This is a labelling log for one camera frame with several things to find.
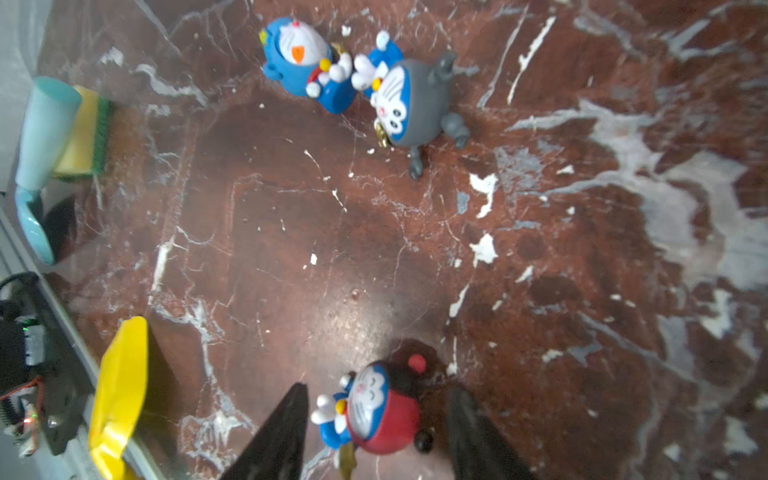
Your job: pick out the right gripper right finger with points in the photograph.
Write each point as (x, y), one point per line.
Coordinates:
(477, 448)

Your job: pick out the yellow sponge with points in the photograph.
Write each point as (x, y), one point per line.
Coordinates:
(84, 155)

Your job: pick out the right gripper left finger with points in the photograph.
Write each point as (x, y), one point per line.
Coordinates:
(277, 449)

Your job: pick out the blue Doraemon figure pair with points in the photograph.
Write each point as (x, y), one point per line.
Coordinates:
(306, 65)

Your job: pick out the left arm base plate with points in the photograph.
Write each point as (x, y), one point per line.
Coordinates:
(33, 343)

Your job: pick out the red ladybug Doraemon figure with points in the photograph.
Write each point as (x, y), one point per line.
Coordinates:
(376, 410)

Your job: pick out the yellow toy shovel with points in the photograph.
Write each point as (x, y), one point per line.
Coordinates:
(119, 398)

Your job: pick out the grey suit Doraemon figure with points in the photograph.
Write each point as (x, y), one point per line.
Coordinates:
(411, 99)

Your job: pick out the small circuit board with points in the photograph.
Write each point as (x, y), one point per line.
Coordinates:
(20, 416)

